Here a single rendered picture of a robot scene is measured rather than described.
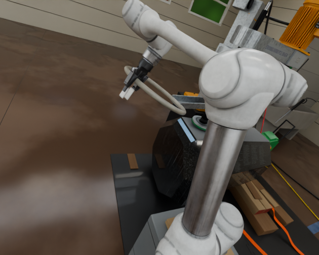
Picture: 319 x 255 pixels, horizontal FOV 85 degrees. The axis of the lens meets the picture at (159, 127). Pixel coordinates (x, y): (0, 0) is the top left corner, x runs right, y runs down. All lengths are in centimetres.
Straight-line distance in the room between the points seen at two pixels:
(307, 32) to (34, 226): 274
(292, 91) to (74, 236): 171
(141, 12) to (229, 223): 89
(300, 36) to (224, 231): 173
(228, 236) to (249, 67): 62
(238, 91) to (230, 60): 6
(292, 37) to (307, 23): 13
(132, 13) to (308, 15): 159
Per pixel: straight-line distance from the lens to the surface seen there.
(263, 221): 255
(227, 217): 80
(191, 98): 150
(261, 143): 219
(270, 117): 475
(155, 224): 100
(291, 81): 57
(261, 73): 41
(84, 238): 178
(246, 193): 250
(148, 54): 93
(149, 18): 81
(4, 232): 188
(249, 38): 145
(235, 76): 37
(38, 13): 724
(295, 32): 208
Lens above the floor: 166
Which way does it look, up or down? 33 degrees down
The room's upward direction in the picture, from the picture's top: 22 degrees clockwise
